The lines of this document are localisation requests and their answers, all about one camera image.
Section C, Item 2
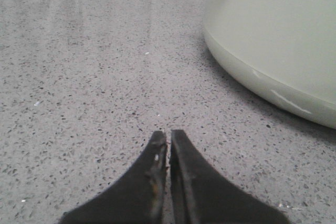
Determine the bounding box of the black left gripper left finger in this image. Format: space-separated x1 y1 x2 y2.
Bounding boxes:
60 131 167 223

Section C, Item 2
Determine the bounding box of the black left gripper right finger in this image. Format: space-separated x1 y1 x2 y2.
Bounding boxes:
170 130 289 223

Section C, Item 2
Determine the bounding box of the pale green electric pot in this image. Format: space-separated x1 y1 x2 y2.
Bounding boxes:
203 0 335 128

